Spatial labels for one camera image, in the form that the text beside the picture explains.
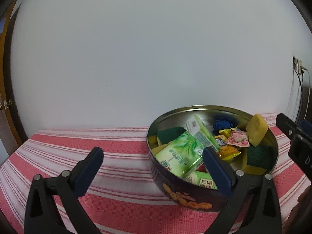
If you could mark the blue cloth ball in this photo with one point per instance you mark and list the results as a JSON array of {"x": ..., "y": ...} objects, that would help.
[{"x": 221, "y": 124}]

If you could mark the round metal cookie tin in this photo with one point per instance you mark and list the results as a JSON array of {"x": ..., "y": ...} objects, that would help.
[{"x": 160, "y": 173}]

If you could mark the green tissue pack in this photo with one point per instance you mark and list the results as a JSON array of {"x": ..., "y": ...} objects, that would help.
[
  {"x": 178, "y": 153},
  {"x": 197, "y": 180},
  {"x": 201, "y": 129}
]

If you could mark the yellow snack packet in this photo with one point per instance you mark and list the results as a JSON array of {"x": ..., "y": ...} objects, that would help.
[{"x": 225, "y": 133}]

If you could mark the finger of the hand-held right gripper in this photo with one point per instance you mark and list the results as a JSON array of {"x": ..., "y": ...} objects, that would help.
[
  {"x": 288, "y": 126},
  {"x": 307, "y": 128}
]

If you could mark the brass lock plate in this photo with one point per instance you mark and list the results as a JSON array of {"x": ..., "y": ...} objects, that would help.
[{"x": 6, "y": 104}]

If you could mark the person's right forearm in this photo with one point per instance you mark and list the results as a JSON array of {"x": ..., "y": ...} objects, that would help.
[{"x": 296, "y": 207}]

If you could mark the pink candy packet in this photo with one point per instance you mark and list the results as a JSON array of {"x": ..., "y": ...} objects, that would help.
[{"x": 237, "y": 139}]

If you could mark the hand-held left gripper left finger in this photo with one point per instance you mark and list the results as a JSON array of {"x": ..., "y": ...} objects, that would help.
[{"x": 85, "y": 175}]

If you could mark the green and yellow scouring sponge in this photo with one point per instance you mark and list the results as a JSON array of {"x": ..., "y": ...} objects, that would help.
[
  {"x": 170, "y": 134},
  {"x": 258, "y": 159}
]

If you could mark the red striped tablecloth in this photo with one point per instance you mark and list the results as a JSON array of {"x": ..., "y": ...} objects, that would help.
[{"x": 73, "y": 141}]

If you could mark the dark furniture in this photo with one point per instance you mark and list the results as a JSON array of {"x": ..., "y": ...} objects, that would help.
[{"x": 306, "y": 107}]

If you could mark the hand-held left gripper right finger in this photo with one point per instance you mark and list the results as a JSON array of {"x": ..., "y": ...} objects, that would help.
[{"x": 218, "y": 175}]

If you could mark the yellow chips packet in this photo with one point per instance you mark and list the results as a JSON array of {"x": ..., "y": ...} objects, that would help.
[{"x": 229, "y": 152}]

